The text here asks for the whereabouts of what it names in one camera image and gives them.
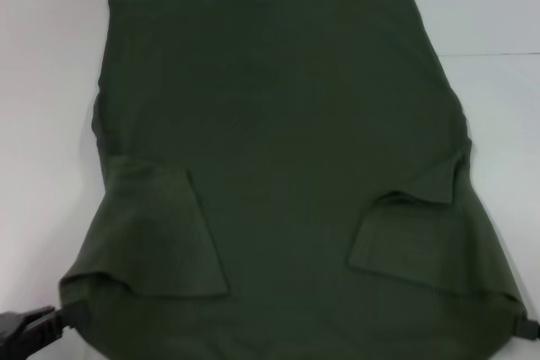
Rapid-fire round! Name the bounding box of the dark green t-shirt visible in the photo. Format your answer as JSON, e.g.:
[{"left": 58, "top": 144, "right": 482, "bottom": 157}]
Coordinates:
[{"left": 57, "top": 0, "right": 529, "bottom": 360}]

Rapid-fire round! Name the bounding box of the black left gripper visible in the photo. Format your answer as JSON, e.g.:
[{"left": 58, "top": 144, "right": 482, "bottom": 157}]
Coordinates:
[{"left": 0, "top": 305, "right": 86, "bottom": 349}]

